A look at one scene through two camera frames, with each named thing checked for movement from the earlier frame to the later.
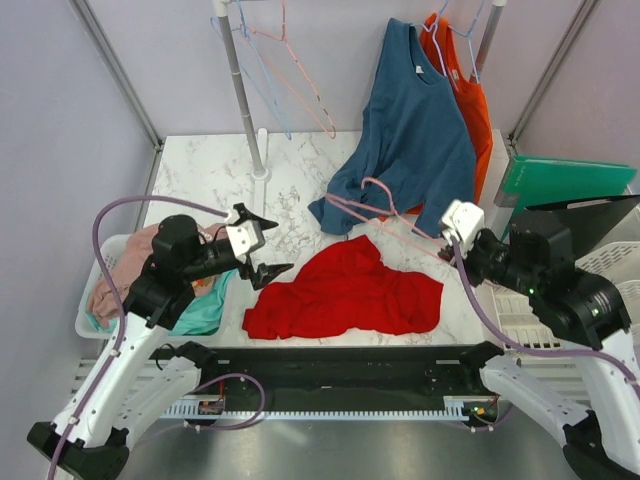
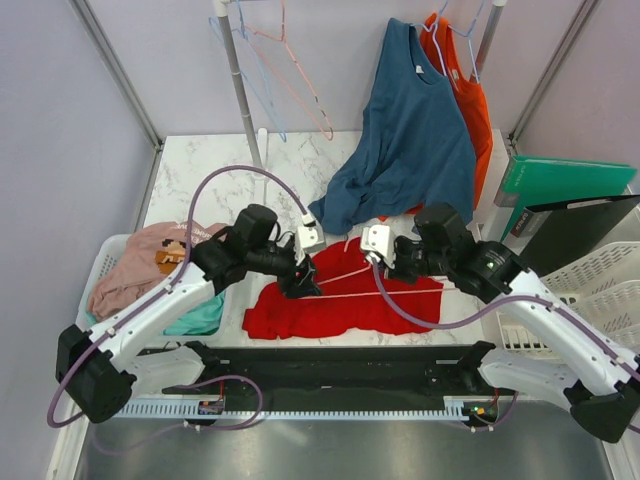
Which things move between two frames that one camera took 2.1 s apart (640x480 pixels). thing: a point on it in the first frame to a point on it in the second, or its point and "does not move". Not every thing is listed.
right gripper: (447, 251) to (397, 273)
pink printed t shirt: (136, 250) does not move
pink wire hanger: (391, 220) to (364, 294)
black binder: (589, 220) does not move
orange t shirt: (440, 44) does not move
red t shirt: (344, 288) does not move
